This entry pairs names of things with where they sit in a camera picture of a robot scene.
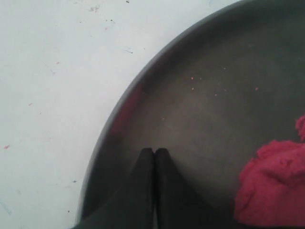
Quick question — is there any pink clay lump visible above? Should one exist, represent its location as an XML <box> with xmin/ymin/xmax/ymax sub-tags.
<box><xmin>234</xmin><ymin>116</ymin><xmax>305</xmax><ymax>227</ymax></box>

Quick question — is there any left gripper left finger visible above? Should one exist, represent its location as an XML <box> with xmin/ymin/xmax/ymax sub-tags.
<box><xmin>75</xmin><ymin>148</ymin><xmax>154</xmax><ymax>229</ymax></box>

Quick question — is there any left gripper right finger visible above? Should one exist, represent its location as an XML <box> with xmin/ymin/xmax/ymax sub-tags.
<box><xmin>154</xmin><ymin>148</ymin><xmax>238</xmax><ymax>229</ymax></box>

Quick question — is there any round steel plate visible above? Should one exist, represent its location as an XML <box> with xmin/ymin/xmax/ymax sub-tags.
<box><xmin>77</xmin><ymin>0</ymin><xmax>305</xmax><ymax>227</ymax></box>

